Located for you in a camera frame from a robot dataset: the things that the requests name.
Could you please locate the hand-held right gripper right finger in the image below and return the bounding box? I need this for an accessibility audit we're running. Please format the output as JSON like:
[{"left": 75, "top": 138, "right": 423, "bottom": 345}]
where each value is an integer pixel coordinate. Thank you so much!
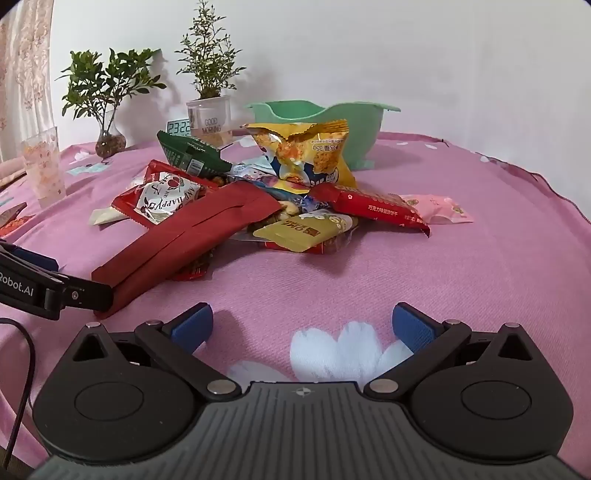
[{"left": 364, "top": 302, "right": 535, "bottom": 400}]

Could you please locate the blue printed snack packet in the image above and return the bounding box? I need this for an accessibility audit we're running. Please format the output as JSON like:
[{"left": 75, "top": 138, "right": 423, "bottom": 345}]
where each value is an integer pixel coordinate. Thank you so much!
[{"left": 231, "top": 173, "right": 319, "bottom": 208}]

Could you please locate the clear nut packet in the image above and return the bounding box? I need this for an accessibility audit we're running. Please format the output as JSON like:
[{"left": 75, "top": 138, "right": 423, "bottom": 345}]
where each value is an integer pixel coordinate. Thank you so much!
[{"left": 256, "top": 198, "right": 303, "bottom": 232}]

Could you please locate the flat red snack packet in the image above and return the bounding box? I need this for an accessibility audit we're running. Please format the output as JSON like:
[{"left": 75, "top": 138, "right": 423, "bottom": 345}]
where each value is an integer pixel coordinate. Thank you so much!
[{"left": 173, "top": 249, "right": 218, "bottom": 282}]

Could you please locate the yellow label snack packet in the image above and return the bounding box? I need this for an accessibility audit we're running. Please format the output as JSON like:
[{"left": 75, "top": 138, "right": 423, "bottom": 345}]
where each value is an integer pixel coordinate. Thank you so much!
[{"left": 253, "top": 209, "right": 360, "bottom": 254}]

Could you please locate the broad-leaved plant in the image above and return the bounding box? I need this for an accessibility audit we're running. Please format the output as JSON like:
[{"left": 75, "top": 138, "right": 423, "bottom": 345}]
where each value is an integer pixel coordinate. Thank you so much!
[{"left": 60, "top": 47, "right": 167, "bottom": 134}]

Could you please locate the small cream snack packet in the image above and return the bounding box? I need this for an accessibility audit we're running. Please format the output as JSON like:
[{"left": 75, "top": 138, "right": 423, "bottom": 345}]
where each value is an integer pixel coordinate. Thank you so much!
[{"left": 89, "top": 207, "right": 127, "bottom": 227}]

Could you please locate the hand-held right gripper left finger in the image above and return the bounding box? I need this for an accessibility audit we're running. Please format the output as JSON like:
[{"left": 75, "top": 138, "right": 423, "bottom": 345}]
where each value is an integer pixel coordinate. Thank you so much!
[{"left": 68, "top": 302, "right": 242, "bottom": 401}]

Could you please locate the thin-leaved plant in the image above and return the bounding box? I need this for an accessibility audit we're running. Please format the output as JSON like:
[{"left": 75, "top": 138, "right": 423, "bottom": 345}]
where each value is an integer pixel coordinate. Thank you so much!
[{"left": 174, "top": 0, "right": 247, "bottom": 100}]

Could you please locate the floral curtain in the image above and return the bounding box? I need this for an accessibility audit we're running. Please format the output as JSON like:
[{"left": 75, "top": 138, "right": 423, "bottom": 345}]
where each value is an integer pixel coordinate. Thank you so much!
[{"left": 0, "top": 0, "right": 55, "bottom": 185}]

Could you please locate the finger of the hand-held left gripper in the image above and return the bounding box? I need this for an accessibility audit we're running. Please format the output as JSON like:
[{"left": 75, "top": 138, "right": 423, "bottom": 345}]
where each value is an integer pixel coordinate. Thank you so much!
[
  {"left": 59, "top": 274, "right": 114, "bottom": 315},
  {"left": 0, "top": 240, "right": 60, "bottom": 274}
]

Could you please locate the red and white snack packet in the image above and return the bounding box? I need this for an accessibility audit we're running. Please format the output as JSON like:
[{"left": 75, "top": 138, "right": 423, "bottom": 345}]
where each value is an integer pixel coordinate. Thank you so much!
[{"left": 112, "top": 159, "right": 218, "bottom": 228}]

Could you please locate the pink snack packet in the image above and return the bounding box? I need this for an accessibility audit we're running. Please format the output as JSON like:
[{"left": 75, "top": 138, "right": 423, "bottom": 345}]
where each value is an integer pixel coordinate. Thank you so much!
[{"left": 399, "top": 194, "right": 475, "bottom": 225}]

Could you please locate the floral drinking glass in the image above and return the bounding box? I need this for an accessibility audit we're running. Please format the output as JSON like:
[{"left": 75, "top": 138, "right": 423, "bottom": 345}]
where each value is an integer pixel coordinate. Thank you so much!
[{"left": 21, "top": 127, "right": 66, "bottom": 208}]

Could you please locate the dark red long box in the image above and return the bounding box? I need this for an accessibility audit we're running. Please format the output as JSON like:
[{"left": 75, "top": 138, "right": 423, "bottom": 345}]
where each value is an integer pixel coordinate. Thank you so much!
[{"left": 91, "top": 180, "right": 283, "bottom": 320}]

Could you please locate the black cable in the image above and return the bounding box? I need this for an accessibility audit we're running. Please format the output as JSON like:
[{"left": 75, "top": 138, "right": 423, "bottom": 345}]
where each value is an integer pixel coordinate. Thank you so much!
[{"left": 0, "top": 318, "right": 36, "bottom": 467}]

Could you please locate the yellow snack bag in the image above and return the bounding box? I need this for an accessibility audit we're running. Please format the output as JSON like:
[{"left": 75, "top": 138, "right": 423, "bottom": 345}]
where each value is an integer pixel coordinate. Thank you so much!
[{"left": 240, "top": 119, "right": 357, "bottom": 195}]

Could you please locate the red long biscuit packet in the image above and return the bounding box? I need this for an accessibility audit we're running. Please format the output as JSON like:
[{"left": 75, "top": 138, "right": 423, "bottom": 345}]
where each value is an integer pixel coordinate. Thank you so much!
[{"left": 310, "top": 182, "right": 431, "bottom": 238}]

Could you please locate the green plastic bowl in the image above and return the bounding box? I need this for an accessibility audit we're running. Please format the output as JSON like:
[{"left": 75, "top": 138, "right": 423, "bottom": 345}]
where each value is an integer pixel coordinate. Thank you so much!
[{"left": 246, "top": 99, "right": 402, "bottom": 171}]

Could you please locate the white plant pot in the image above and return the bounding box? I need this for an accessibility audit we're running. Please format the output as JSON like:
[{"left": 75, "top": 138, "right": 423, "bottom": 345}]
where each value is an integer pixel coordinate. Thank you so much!
[{"left": 187, "top": 96, "right": 233, "bottom": 145}]

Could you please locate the orange-red snack packet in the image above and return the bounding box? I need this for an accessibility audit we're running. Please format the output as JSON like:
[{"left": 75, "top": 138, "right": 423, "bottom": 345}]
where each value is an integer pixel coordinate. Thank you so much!
[{"left": 0, "top": 202, "right": 37, "bottom": 241}]

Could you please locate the pink floral tablecloth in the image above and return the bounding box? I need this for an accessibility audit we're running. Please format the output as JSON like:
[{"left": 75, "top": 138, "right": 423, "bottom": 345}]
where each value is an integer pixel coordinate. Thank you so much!
[{"left": 0, "top": 131, "right": 591, "bottom": 467}]

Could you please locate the dark green snack packet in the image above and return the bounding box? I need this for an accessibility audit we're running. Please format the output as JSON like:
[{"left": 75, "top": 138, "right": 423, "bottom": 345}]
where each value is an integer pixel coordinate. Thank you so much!
[{"left": 157, "top": 130, "right": 233, "bottom": 176}]

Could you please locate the light blue snack packet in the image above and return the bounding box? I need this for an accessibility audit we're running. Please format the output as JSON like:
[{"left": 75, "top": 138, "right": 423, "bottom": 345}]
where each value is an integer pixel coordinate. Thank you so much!
[{"left": 226, "top": 154, "right": 278, "bottom": 178}]

